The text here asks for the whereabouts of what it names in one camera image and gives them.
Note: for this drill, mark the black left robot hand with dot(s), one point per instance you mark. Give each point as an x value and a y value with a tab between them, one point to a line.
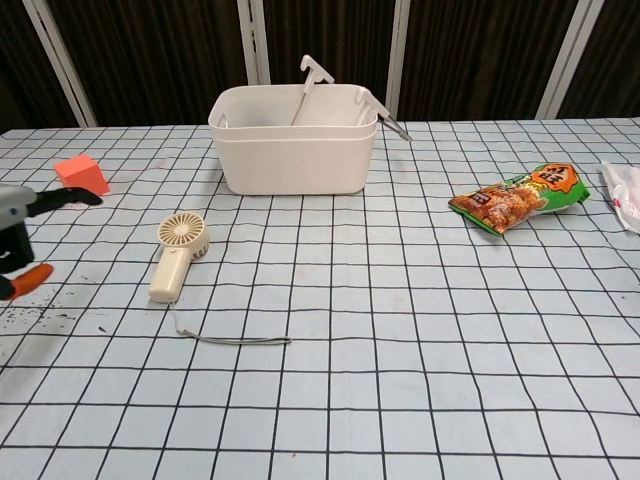
17	239

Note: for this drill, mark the small cream handheld fan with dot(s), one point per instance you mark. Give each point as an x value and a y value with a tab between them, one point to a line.
172	270

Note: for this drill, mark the orange foam block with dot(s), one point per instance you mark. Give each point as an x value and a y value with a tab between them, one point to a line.
82	172

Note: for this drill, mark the dark pleated curtain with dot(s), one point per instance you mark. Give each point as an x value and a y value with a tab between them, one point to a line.
165	55

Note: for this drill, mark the white plastic storage bin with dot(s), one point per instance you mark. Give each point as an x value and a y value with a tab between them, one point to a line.
295	107
295	165

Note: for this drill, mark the green snack bag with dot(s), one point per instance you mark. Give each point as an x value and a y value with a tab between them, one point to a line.
520	197

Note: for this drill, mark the white plastic bag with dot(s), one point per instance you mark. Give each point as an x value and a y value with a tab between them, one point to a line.
625	192

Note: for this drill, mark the white partition frame post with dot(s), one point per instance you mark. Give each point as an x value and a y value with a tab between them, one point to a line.
60	60
572	55
255	40
400	55

